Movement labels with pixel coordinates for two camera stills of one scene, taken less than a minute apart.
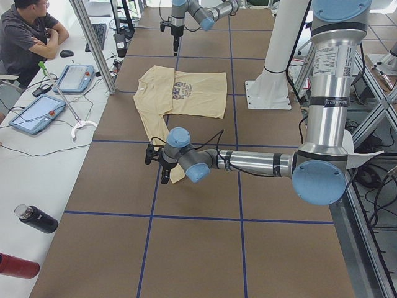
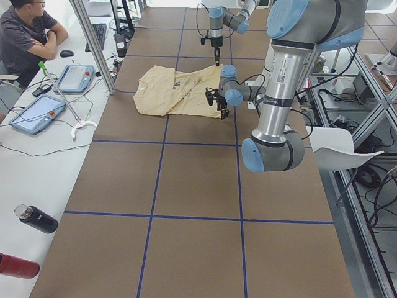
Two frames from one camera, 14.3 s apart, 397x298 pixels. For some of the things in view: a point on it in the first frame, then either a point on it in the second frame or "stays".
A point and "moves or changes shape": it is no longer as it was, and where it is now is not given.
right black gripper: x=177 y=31 to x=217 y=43
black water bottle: x=36 y=218 stays
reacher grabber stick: x=79 y=122 stays
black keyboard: x=100 y=31 stays
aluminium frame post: x=89 y=33 stays
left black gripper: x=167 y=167 to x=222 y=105
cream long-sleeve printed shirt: x=164 y=91 moves or changes shape
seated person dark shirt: x=27 y=39 stays
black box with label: x=121 y=45 stays
